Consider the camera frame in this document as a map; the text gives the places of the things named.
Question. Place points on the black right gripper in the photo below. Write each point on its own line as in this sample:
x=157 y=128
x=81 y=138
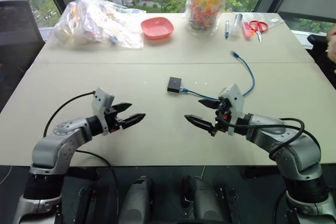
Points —
x=222 y=119

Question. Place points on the small black adapter box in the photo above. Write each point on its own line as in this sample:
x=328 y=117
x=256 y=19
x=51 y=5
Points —
x=174 y=84

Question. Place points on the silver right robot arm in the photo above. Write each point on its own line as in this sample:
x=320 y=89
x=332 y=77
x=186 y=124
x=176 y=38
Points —
x=294 y=148

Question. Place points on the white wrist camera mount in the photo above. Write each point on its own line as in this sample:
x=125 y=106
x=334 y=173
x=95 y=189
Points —
x=101 y=100
x=235 y=98

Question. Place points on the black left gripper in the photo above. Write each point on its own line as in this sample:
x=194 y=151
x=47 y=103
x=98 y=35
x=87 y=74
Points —
x=113 y=121

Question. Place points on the black office chair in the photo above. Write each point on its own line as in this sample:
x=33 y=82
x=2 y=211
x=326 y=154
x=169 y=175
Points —
x=18 y=43

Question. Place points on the pink plastic bowl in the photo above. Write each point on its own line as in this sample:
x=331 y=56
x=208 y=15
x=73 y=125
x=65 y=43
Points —
x=157 y=27

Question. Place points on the red scissors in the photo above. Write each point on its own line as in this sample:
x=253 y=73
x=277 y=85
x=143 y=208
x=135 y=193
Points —
x=258 y=26

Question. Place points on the pink highlighter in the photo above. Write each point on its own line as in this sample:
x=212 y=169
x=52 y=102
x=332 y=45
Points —
x=246 y=31

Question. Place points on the small clear plastic bag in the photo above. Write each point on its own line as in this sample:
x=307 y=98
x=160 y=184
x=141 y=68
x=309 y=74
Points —
x=274 y=20

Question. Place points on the colourful candy bag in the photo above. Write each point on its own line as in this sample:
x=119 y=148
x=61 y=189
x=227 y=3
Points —
x=206 y=3

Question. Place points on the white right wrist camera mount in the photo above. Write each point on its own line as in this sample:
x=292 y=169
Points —
x=235 y=98

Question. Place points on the clear plastic tube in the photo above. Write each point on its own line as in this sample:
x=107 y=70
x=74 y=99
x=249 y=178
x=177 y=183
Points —
x=236 y=26

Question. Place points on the dark rounded robot leg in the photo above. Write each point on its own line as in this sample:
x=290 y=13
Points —
x=204 y=200
x=137 y=200

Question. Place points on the black mesh chair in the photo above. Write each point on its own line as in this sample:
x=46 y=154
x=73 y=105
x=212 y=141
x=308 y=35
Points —
x=321 y=58

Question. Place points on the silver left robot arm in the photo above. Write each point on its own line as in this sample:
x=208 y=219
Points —
x=50 y=150

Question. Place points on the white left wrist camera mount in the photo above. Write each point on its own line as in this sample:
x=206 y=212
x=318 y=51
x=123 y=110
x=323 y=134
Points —
x=101 y=100

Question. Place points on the blue pen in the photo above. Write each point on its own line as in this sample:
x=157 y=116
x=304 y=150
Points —
x=227 y=30

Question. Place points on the clear plastic bag with items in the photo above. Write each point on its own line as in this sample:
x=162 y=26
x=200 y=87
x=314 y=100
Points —
x=94 y=22

